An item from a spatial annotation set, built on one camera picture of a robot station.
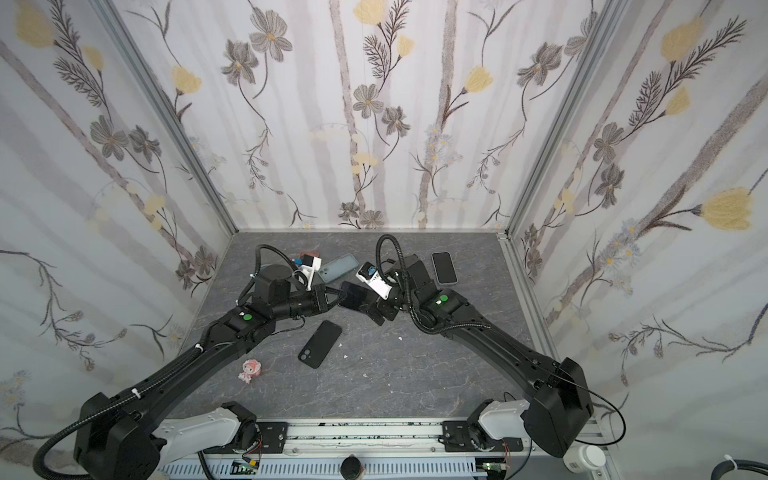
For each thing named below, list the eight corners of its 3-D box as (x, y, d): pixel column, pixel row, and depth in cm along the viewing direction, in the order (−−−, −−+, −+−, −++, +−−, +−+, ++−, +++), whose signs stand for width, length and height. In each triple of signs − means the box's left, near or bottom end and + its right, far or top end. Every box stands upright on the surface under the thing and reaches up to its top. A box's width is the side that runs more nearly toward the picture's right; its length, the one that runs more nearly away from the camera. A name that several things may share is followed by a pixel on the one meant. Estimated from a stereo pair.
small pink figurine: (242, 383, 84) (237, 379, 82) (248, 363, 88) (243, 359, 85) (259, 383, 85) (254, 379, 82) (264, 364, 88) (260, 359, 85)
